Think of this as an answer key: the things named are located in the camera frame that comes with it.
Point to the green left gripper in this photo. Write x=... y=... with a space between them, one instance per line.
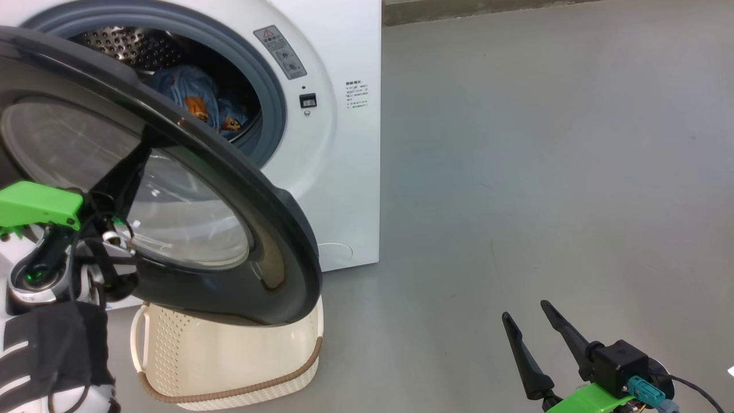
x=40 y=203

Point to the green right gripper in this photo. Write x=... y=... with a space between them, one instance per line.
x=590 y=401

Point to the blue cartoon print garment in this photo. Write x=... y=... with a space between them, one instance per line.
x=195 y=86

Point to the black-rimmed glass washer door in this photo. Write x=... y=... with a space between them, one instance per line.
x=275 y=241

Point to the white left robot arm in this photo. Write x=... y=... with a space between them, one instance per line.
x=51 y=355

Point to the grey rubber door gasket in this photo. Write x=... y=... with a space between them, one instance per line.
x=269 y=86

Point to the black door latch socket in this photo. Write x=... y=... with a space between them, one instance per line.
x=308 y=101

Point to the cream perforated laundry basket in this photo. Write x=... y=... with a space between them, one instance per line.
x=229 y=355

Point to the white front-load washing machine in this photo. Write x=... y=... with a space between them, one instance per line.
x=344 y=189

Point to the stainless steel perforated drum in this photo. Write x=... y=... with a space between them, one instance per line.
x=126 y=49

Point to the grey warning label plate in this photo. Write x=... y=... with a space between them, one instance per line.
x=281 y=51

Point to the round white filter cover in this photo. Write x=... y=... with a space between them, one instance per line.
x=338 y=255

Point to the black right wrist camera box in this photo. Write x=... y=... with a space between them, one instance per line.
x=619 y=361

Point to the teal right camera connector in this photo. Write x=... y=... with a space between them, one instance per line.
x=651 y=393

